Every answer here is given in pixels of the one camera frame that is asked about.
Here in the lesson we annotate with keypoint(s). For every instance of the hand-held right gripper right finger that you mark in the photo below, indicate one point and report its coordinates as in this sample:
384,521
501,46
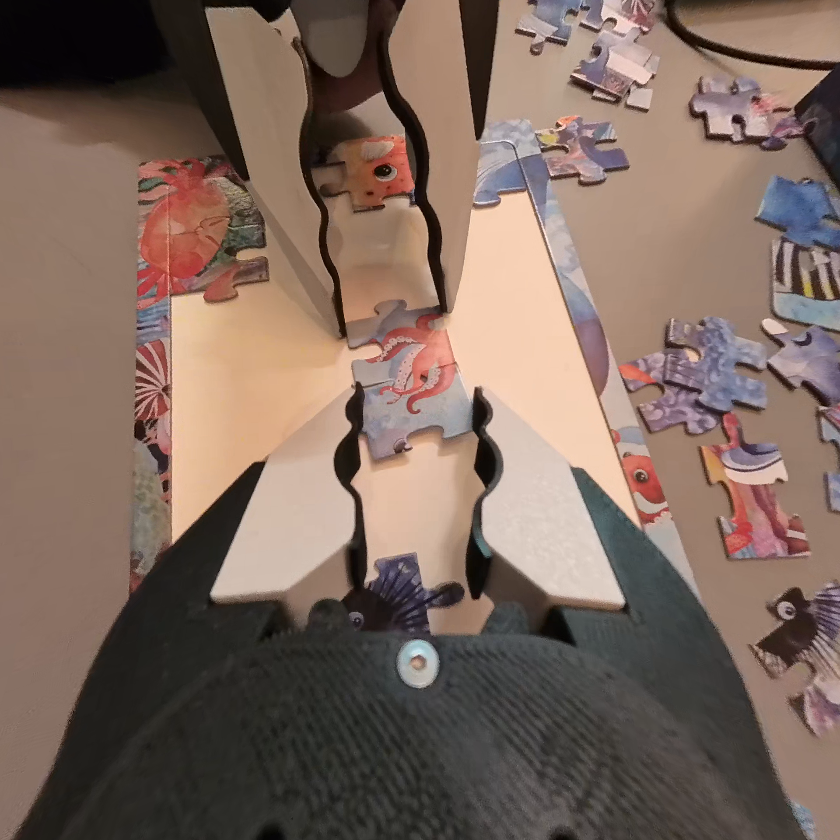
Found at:
551,531

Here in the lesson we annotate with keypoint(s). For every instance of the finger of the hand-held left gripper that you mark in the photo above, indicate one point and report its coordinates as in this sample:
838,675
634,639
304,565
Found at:
446,131
269,164

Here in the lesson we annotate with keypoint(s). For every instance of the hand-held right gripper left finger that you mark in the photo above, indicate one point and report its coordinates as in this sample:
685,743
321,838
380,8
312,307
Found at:
289,525

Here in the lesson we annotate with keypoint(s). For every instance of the blue wavy jigsaw piece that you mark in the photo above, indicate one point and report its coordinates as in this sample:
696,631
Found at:
505,170

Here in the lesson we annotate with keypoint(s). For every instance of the orange pufferfish jigsaw piece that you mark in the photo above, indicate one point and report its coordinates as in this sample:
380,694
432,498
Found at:
380,170

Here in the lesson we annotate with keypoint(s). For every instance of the red crab jigsaw piece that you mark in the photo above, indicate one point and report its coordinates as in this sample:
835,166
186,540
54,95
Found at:
197,229

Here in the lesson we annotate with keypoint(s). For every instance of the black urchin jigsaw piece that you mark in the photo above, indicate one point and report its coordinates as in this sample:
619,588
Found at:
400,584

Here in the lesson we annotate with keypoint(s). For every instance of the cream puzzle frame tray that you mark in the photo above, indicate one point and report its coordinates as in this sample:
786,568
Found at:
262,361

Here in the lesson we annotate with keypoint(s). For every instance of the pale blue tentacle jigsaw piece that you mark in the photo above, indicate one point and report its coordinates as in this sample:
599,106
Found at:
433,407

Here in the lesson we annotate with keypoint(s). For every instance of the red octopus jigsaw piece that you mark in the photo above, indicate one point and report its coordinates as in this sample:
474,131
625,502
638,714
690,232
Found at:
420,341

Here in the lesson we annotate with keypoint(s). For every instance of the pile of puzzle pieces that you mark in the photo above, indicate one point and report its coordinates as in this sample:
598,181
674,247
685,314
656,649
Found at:
722,380

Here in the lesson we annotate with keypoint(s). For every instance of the person's left hand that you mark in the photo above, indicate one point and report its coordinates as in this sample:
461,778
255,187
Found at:
377,75

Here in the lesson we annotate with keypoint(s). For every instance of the illustrated animal puzzle box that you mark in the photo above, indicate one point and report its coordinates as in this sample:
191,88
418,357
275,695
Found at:
823,131

